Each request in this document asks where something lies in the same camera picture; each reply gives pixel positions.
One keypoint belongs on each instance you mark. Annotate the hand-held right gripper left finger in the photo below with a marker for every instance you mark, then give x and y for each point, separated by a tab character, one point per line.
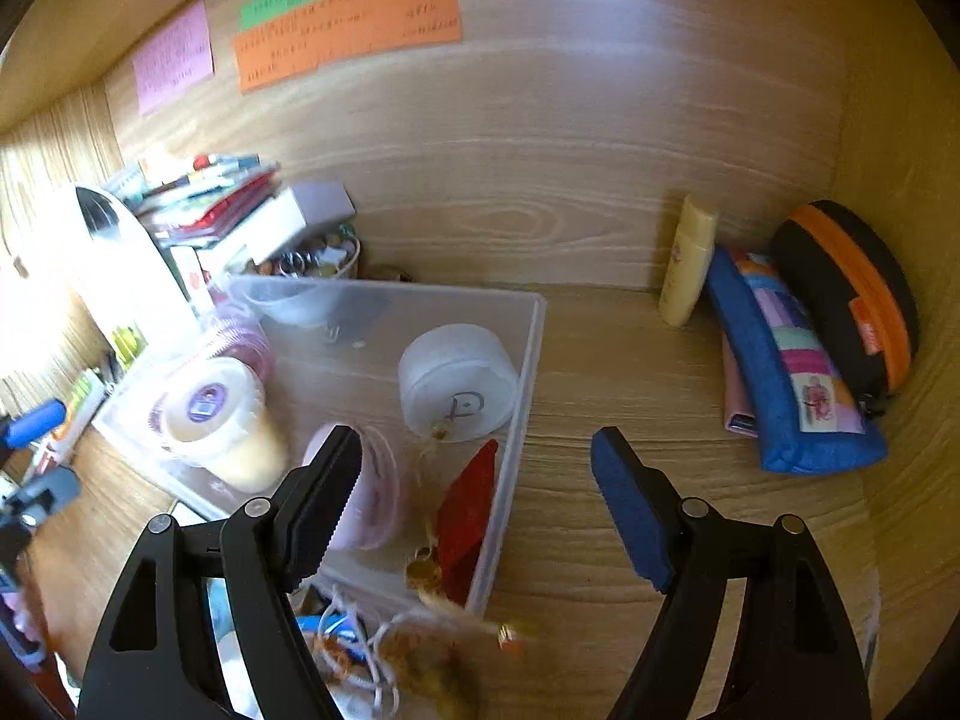
322	510

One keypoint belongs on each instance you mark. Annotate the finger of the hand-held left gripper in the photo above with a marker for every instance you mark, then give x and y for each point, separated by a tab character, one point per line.
34	421
49	493

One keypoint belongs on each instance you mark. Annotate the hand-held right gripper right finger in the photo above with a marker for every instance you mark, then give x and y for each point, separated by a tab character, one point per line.
634	510

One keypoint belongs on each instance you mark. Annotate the pink round case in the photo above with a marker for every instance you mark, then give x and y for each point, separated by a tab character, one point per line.
379	495

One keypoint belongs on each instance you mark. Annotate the clear plastic storage box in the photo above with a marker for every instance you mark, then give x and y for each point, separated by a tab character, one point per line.
352	390

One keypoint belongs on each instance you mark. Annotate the cream lidded plastic tub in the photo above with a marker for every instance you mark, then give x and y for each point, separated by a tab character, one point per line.
225	427

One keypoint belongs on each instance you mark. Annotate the red pouch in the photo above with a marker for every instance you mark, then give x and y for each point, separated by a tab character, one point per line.
469	517

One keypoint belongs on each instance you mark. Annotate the white round jar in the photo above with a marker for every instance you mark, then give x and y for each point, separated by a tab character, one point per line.
450	382

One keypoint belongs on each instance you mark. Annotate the wooden desktop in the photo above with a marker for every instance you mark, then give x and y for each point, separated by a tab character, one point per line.
600	360

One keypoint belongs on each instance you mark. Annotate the gold bell charm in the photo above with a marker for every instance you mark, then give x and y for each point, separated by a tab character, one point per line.
424	574

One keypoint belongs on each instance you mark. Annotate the yellow spray bottle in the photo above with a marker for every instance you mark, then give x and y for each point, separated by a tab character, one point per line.
126	341

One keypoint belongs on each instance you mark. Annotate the blue patchwork pencil case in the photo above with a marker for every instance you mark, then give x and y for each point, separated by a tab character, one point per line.
795	375

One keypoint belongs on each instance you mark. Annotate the ceramic bowl with beads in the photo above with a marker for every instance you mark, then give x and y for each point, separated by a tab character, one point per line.
300	292

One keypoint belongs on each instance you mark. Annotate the small yellow bottle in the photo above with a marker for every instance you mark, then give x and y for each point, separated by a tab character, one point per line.
688	262

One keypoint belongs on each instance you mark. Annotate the stack of cards and packets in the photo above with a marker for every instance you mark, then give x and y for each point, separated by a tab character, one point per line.
195	195

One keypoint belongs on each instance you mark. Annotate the small white box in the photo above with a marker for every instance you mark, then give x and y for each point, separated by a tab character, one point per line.
292	221

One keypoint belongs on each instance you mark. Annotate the black and orange zip case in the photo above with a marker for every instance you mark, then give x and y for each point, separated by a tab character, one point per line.
847	292

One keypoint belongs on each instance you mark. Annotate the pink sticky note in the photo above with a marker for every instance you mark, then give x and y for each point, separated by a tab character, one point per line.
174	60

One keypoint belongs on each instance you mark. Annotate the orange sticky note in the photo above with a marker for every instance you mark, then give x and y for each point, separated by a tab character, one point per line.
345	30

